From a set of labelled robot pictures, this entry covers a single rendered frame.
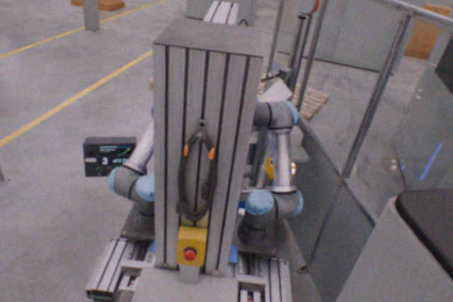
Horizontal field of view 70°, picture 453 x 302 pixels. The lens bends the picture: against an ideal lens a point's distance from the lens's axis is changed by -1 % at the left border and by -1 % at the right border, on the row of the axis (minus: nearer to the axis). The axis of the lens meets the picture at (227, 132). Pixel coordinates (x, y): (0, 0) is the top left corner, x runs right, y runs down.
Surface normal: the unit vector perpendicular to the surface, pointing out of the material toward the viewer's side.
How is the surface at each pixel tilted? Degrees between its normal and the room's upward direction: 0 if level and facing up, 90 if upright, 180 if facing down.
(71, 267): 0
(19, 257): 0
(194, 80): 90
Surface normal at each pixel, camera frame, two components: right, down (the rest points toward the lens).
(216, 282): 0.11, -0.84
